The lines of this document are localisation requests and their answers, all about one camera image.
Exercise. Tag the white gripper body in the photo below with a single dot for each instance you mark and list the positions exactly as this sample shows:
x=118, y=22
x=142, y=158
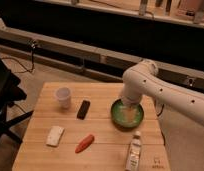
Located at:
x=129, y=113

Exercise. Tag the white sponge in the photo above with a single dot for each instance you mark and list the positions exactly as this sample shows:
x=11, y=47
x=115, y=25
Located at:
x=54, y=136

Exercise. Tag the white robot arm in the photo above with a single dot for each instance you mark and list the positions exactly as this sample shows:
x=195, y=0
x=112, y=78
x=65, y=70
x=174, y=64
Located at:
x=141, y=79

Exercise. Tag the green bowl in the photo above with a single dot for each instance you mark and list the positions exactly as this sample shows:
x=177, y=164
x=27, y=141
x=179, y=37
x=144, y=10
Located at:
x=118, y=117

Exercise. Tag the black rectangular block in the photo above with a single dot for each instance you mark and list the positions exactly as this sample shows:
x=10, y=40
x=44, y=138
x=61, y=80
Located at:
x=83, y=109

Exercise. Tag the orange toy carrot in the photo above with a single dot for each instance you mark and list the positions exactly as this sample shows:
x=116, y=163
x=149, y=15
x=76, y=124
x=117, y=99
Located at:
x=84, y=143

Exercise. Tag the clear plastic bottle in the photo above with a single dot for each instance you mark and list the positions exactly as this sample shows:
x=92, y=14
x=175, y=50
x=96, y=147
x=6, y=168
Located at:
x=134, y=152

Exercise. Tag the black office chair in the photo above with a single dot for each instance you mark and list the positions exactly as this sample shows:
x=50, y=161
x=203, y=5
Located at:
x=9, y=94

